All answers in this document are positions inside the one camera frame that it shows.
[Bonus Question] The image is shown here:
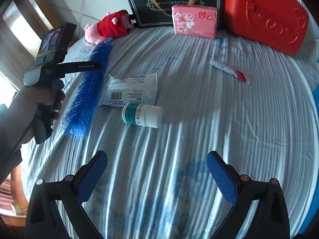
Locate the white medicine bottle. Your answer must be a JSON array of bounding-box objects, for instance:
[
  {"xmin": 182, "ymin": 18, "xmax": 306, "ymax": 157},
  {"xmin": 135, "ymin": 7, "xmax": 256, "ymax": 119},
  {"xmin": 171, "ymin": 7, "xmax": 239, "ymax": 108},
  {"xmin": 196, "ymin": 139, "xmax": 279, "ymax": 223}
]
[{"xmin": 122, "ymin": 103, "xmax": 163, "ymax": 129}]

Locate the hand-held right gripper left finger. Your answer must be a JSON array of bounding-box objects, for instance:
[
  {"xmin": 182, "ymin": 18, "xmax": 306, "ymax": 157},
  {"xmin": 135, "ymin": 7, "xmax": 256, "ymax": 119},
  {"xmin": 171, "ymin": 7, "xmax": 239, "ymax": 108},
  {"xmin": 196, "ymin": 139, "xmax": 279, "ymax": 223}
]
[{"xmin": 24, "ymin": 151, "xmax": 108, "ymax": 239}]

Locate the person's left forearm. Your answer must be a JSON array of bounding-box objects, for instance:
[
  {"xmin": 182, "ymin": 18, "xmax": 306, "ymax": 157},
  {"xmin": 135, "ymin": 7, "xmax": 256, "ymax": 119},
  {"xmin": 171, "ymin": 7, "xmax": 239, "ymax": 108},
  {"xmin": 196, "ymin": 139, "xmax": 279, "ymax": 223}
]
[{"xmin": 0, "ymin": 102, "xmax": 30, "ymax": 186}]

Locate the person's left hand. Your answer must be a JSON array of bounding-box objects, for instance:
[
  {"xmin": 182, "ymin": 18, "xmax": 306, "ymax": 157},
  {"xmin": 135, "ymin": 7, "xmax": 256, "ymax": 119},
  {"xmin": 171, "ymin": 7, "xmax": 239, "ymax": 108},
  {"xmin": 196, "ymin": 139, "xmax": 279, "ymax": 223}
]
[{"xmin": 10, "ymin": 87, "xmax": 66, "ymax": 145}]

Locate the white wipes packet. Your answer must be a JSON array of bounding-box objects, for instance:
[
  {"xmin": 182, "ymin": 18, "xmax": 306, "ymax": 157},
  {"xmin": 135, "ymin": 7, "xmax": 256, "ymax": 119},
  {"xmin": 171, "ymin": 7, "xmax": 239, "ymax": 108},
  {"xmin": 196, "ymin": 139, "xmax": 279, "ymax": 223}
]
[{"xmin": 100, "ymin": 71, "xmax": 159, "ymax": 107}]

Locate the blue striped bed sheet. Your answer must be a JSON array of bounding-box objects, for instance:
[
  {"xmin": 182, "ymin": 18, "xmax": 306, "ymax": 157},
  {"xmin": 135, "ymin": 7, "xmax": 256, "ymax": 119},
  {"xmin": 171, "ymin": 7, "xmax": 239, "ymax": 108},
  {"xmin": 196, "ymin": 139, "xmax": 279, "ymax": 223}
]
[{"xmin": 20, "ymin": 26, "xmax": 319, "ymax": 239}]

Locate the red white ointment tube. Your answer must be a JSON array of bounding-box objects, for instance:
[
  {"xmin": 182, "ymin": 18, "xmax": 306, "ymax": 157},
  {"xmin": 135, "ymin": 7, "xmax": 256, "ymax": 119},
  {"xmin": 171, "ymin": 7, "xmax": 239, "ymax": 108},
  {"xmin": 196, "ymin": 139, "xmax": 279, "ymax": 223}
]
[{"xmin": 209, "ymin": 59, "xmax": 251, "ymax": 85}]

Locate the blue plastic crate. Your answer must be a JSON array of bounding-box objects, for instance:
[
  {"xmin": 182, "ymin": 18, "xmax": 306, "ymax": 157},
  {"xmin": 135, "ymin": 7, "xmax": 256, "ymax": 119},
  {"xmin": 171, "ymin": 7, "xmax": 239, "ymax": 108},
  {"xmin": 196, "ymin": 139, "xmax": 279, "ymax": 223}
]
[{"xmin": 295, "ymin": 83, "xmax": 319, "ymax": 232}]

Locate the red bear-embossed suitcase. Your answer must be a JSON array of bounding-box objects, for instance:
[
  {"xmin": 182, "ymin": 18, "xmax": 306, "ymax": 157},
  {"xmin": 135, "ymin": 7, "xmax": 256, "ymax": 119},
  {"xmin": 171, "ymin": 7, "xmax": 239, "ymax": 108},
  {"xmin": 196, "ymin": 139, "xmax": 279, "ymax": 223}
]
[{"xmin": 223, "ymin": 0, "xmax": 309, "ymax": 56}]

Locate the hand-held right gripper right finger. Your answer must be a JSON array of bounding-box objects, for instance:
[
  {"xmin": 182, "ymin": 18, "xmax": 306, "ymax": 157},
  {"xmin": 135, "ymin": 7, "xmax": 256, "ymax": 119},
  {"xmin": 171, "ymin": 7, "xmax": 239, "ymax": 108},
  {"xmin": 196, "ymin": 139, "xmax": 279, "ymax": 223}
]
[{"xmin": 206, "ymin": 151, "xmax": 291, "ymax": 239}]

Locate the pink plush pig red outfit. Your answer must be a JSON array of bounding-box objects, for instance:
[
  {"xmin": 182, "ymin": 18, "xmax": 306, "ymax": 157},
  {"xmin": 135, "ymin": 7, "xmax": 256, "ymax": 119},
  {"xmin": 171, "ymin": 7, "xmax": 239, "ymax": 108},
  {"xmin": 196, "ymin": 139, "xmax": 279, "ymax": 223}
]
[{"xmin": 84, "ymin": 9, "xmax": 136, "ymax": 46}]

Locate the blue bristle brush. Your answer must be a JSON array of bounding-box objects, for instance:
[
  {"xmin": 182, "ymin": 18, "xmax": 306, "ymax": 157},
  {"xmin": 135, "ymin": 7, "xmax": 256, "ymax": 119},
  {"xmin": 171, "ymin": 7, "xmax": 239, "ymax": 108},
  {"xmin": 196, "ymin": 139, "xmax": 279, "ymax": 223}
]
[{"xmin": 62, "ymin": 36, "xmax": 115, "ymax": 137}]

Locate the pink tissue pack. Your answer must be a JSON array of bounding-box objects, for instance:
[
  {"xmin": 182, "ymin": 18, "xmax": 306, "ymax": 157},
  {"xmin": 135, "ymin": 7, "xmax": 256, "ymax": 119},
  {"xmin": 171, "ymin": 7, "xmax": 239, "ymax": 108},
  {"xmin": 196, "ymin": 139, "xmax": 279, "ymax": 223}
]
[{"xmin": 172, "ymin": 4, "xmax": 218, "ymax": 39}]

